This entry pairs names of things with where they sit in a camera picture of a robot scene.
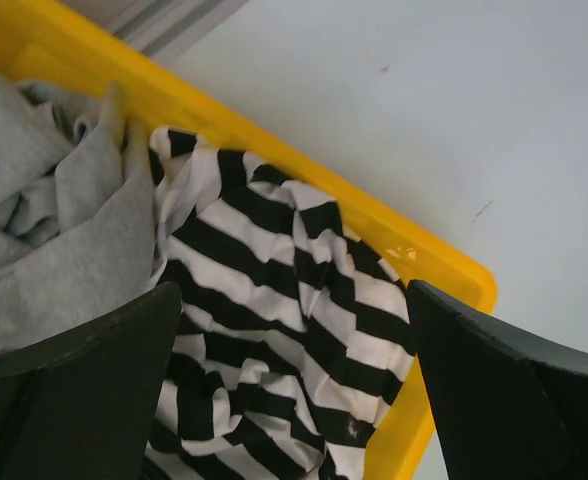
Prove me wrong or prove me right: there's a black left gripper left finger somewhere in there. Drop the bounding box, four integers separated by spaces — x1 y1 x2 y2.
0 283 181 479

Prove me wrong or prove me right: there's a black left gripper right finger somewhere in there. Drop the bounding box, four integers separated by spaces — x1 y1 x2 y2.
407 280 588 479

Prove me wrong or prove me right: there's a black white striped tank top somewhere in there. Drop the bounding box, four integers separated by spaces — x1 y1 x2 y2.
146 127 415 479

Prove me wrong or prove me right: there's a grey cloth garment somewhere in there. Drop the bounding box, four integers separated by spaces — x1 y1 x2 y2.
0 75 156 354

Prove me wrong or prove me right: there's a yellow plastic bin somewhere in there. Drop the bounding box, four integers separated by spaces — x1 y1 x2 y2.
0 1 495 479

